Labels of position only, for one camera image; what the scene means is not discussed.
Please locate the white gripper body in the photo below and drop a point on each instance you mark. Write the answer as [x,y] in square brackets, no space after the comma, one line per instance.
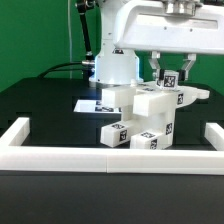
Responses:
[145,26]

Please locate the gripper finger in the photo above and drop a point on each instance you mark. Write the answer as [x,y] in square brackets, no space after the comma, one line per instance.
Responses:
[158,72]
[188,63]

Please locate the white chair back part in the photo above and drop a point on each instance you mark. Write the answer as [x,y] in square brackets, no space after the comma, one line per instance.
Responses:
[147,99]

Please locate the white chair seat part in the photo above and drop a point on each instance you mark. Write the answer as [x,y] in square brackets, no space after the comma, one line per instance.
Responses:
[162,122]

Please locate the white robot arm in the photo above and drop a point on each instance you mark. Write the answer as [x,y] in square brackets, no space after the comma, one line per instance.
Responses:
[118,66]

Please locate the black pole with clamp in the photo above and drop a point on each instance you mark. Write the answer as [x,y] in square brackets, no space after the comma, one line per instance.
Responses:
[82,7]

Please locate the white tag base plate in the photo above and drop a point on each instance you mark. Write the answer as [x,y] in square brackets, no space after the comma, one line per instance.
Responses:
[93,106]

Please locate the white U-shaped frame fence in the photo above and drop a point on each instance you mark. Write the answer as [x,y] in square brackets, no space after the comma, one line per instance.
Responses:
[14,155]

